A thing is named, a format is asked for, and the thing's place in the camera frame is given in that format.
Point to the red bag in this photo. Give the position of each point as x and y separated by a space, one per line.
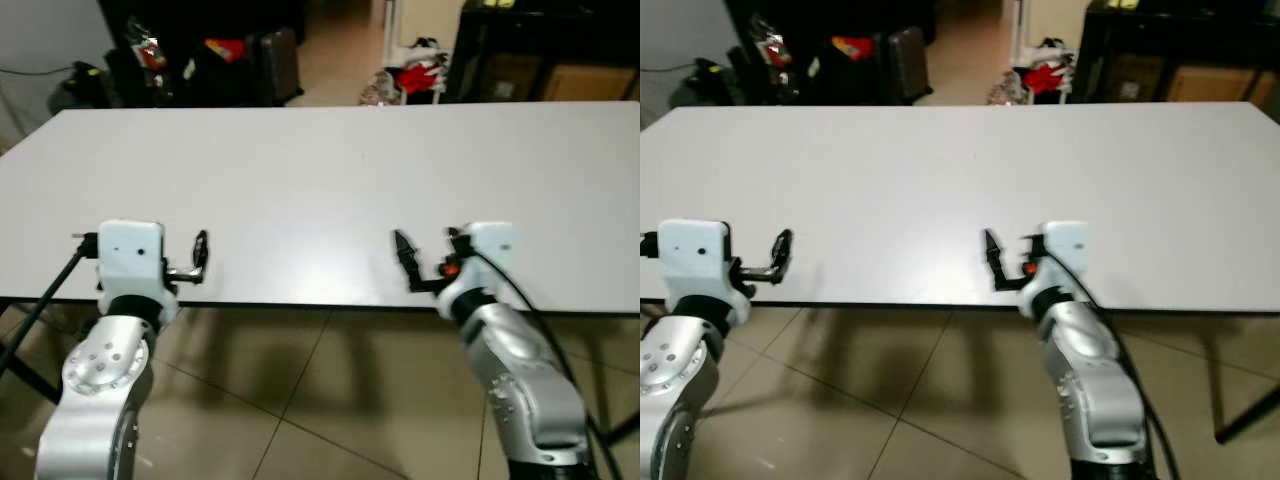
420 77
1045 77

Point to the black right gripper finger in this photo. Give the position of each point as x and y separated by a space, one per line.
995 256
408 258

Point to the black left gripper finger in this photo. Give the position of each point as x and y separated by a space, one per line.
782 250
202 250

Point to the black bag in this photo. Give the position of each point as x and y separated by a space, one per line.
92 88
715 85

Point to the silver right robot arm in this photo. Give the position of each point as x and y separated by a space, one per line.
520 370
1090 370

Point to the black cluttered shelf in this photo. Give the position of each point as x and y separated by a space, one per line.
200 20
830 18

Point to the red and white packet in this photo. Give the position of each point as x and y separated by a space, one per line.
152 55
777 54

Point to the black table leg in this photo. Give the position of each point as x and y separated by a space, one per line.
30 375
1248 420
622 428

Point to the brown cardboard box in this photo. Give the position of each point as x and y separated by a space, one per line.
590 84
1210 84

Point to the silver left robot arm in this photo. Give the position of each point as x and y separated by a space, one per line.
668 375
100 385

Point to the red flat package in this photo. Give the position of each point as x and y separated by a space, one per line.
225 49
852 47

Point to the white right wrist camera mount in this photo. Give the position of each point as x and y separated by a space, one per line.
1068 245
490 245

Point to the black suitcase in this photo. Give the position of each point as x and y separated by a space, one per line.
908 65
279 65

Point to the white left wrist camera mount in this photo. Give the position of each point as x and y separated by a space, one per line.
690 255
130 255

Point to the black cabinet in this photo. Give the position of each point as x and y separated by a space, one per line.
500 40
1200 35

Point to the white upright frame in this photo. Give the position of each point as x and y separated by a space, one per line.
391 35
1019 35

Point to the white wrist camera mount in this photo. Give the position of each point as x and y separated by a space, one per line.
130 255
1068 245
690 255
490 245

